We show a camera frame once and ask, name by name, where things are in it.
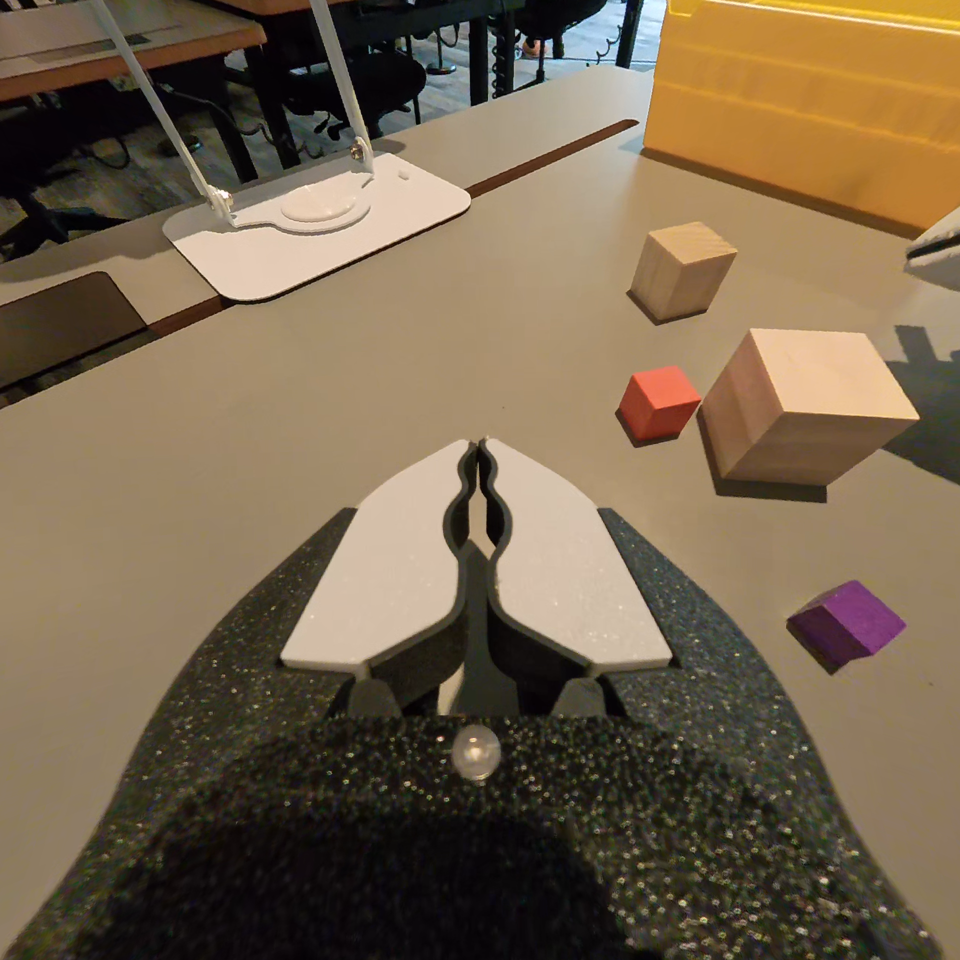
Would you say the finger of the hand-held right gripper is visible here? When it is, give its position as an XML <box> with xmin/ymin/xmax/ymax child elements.
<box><xmin>903</xmin><ymin>221</ymin><xmax>960</xmax><ymax>290</ymax></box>

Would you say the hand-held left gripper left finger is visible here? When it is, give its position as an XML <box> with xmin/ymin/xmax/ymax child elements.
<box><xmin>279</xmin><ymin>438</ymin><xmax>481</xmax><ymax>669</ymax></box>

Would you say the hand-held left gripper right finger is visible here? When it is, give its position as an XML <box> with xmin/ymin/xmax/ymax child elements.
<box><xmin>477</xmin><ymin>437</ymin><xmax>674</xmax><ymax>671</ymax></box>

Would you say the large natural wooden cube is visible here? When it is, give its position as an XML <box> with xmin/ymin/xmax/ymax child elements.
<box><xmin>699</xmin><ymin>327</ymin><xmax>921</xmax><ymax>486</ymax></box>

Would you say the small red wooden cube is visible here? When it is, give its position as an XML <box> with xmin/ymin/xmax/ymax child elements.
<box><xmin>616</xmin><ymin>365</ymin><xmax>703</xmax><ymax>440</ymax></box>

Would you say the yellow plastic box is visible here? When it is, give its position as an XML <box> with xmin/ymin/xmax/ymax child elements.
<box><xmin>641</xmin><ymin>0</ymin><xmax>960</xmax><ymax>234</ymax></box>

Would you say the small natural wooden cube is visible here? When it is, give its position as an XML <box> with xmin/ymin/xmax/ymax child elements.
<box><xmin>628</xmin><ymin>221</ymin><xmax>738</xmax><ymax>320</ymax></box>

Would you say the small purple wooden cube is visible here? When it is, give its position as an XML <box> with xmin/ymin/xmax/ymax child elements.
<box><xmin>786</xmin><ymin>579</ymin><xmax>907</xmax><ymax>667</ymax></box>

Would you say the black office chair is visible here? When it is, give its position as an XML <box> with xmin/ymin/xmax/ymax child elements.
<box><xmin>0</xmin><ymin>101</ymin><xmax>132</xmax><ymax>260</ymax></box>
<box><xmin>281</xmin><ymin>51</ymin><xmax>429</xmax><ymax>160</ymax></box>

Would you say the wooden background desk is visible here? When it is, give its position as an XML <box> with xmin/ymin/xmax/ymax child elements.
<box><xmin>0</xmin><ymin>0</ymin><xmax>267</xmax><ymax>102</ymax></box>

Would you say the dark desk cable flap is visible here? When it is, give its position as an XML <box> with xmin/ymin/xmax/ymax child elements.
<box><xmin>0</xmin><ymin>271</ymin><xmax>149</xmax><ymax>391</ymax></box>

